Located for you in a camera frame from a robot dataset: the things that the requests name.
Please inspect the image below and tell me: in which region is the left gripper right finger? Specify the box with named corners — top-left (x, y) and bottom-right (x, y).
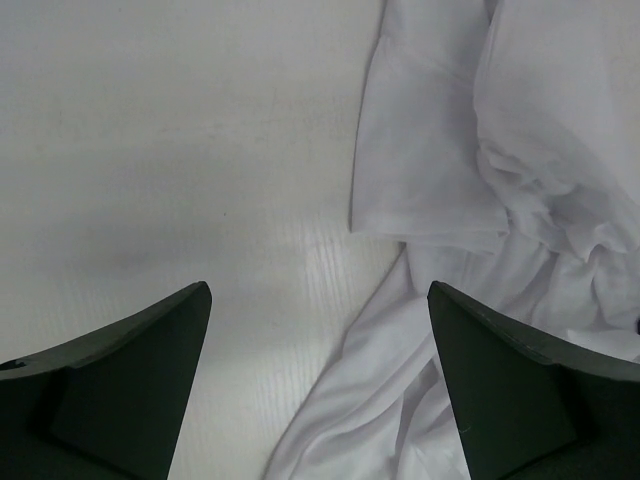
top-left (428, 282), bottom-right (639, 479)

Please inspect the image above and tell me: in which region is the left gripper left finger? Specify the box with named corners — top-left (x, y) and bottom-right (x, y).
top-left (1, 282), bottom-right (211, 479)

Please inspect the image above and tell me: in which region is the white t shirt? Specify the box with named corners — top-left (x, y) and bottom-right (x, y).
top-left (266, 1), bottom-right (639, 479)

